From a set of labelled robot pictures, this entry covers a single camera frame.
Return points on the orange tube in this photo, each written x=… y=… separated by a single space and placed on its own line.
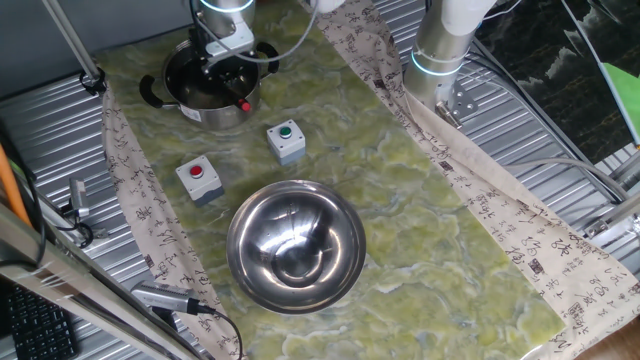
x=10 y=185

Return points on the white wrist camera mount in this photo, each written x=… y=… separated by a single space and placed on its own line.
x=235 y=42

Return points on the red push button box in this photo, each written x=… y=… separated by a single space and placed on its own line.
x=207 y=182

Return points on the beige calligraphy cloth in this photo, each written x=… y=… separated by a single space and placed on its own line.
x=150 y=225
x=500 y=200

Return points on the green push button box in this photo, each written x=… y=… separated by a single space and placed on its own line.
x=292 y=145

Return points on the dark landscape print board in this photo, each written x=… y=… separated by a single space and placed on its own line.
x=550 y=75

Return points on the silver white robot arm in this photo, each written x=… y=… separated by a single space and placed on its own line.
x=435 y=45

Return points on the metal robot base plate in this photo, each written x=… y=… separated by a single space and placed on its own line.
x=462 y=102

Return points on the black pole clamp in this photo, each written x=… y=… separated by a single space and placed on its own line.
x=92 y=86

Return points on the stainless steel bowl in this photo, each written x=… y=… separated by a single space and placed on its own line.
x=260 y=240

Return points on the grey metal pole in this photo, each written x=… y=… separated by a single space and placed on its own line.
x=70 y=37

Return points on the black keyboard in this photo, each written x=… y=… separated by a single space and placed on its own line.
x=40 y=330

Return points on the grey camera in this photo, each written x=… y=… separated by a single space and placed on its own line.
x=160 y=297

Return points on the green sheet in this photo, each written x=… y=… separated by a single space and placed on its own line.
x=627 y=95

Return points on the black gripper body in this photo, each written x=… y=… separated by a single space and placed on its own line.
x=200 y=45

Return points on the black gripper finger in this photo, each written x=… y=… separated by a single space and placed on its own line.
x=242 y=82
x=221 y=82

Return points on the green marble pattern mat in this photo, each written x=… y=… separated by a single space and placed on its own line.
x=400 y=200

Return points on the black ladle with red tip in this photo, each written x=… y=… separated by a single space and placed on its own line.
x=244 y=105

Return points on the aluminium frame beam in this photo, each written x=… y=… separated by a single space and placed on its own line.
x=620 y=220
x=75 y=280

